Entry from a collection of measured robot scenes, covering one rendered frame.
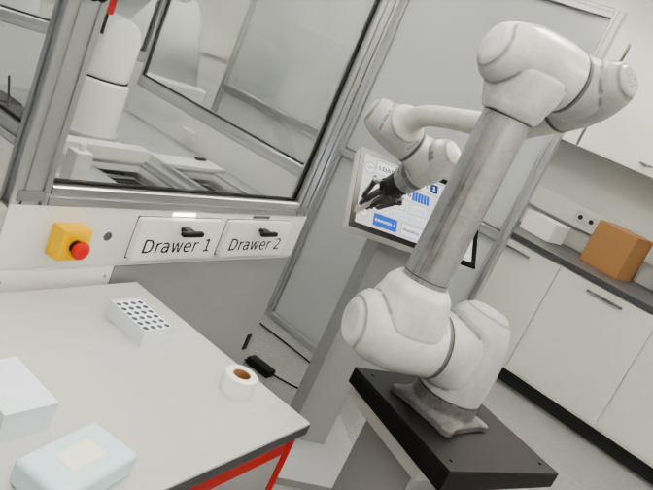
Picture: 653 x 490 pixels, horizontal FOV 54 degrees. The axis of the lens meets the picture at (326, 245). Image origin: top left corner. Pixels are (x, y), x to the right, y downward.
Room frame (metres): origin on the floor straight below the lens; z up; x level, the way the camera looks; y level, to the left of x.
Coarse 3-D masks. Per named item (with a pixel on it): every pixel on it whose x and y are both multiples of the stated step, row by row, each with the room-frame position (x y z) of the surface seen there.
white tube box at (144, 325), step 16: (112, 304) 1.23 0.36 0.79; (128, 304) 1.26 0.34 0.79; (144, 304) 1.29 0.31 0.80; (112, 320) 1.23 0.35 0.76; (128, 320) 1.20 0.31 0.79; (144, 320) 1.22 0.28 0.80; (160, 320) 1.26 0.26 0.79; (128, 336) 1.20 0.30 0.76; (144, 336) 1.18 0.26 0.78; (160, 336) 1.22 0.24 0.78
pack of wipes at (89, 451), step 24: (72, 432) 0.81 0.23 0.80; (96, 432) 0.83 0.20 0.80; (24, 456) 0.72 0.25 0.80; (48, 456) 0.74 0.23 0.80; (72, 456) 0.76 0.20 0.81; (96, 456) 0.78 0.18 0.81; (120, 456) 0.80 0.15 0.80; (24, 480) 0.70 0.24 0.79; (48, 480) 0.70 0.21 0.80; (72, 480) 0.72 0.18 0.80; (96, 480) 0.74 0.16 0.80
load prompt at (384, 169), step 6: (378, 162) 2.29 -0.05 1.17; (378, 168) 2.28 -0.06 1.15; (384, 168) 2.29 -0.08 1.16; (390, 168) 2.30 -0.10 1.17; (384, 174) 2.28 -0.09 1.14; (390, 174) 2.29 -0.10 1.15; (426, 186) 2.35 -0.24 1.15; (432, 186) 2.36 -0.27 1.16; (438, 186) 2.38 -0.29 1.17; (432, 192) 2.35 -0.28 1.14; (438, 192) 2.36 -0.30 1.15
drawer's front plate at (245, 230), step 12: (228, 228) 1.70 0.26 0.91; (240, 228) 1.74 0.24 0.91; (252, 228) 1.78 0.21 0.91; (276, 228) 1.88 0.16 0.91; (288, 228) 1.94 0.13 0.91; (228, 240) 1.71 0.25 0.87; (240, 240) 1.75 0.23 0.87; (252, 240) 1.80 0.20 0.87; (264, 240) 1.85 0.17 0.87; (276, 240) 1.91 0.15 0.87; (216, 252) 1.70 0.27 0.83; (228, 252) 1.73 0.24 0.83; (240, 252) 1.77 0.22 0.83; (252, 252) 1.82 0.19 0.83; (264, 252) 1.88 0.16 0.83; (276, 252) 1.93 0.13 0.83
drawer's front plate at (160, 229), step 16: (144, 224) 1.43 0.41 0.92; (160, 224) 1.47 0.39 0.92; (176, 224) 1.52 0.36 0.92; (192, 224) 1.57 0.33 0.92; (208, 224) 1.62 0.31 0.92; (224, 224) 1.67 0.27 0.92; (144, 240) 1.44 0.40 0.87; (160, 240) 1.49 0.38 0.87; (176, 240) 1.53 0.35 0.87; (192, 240) 1.59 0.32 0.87; (128, 256) 1.42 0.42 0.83; (144, 256) 1.46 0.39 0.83; (160, 256) 1.50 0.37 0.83; (176, 256) 1.55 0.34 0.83; (192, 256) 1.61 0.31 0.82; (208, 256) 1.66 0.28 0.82
